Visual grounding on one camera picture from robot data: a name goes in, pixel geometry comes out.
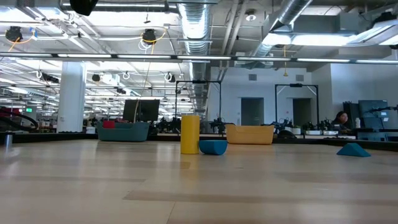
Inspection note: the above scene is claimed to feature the person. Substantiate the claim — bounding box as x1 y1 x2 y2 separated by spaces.
331 111 351 131

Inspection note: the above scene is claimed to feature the black aluminium table frame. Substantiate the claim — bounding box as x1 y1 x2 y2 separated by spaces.
0 132 398 152

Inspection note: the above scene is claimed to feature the black frame stand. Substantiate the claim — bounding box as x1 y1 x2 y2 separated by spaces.
274 83 319 127
175 80 223 125

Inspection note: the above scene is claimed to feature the blue triangle block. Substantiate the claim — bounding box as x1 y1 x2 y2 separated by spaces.
336 142 372 157

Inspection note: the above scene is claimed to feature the white column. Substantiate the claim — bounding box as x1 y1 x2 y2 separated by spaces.
57 61 87 133

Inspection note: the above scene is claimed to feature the wide silver ventilation duct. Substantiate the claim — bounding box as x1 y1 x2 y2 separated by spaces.
177 0 213 113

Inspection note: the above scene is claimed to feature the dark grey monitor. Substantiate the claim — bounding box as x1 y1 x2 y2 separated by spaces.
358 99 389 129

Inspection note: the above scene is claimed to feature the yellow cylinder block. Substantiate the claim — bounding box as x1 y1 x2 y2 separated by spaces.
180 114 200 155

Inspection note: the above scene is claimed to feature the dark blue-grey plastic bin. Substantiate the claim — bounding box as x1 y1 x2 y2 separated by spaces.
96 121 150 142

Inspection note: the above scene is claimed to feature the grey door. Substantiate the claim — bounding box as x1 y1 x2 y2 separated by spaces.
241 97 265 126
292 98 312 125

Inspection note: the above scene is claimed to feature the yellow plastic bin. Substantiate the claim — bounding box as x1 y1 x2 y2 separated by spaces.
225 124 275 146

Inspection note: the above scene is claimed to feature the long ceiling light strip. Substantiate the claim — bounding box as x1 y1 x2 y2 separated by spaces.
0 52 398 65

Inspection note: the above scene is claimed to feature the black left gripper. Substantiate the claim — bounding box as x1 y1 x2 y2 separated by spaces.
68 0 100 17

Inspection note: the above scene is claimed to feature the blue half cylinder block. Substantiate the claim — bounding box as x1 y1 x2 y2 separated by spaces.
198 139 228 156

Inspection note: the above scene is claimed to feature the black monitor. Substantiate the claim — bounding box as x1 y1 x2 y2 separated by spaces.
123 99 160 123

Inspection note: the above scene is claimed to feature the thin silver spiral duct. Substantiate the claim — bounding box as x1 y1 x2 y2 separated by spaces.
241 0 313 68

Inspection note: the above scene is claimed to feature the black ceiling cable reel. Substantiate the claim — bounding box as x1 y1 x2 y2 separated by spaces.
4 26 24 43
142 28 157 44

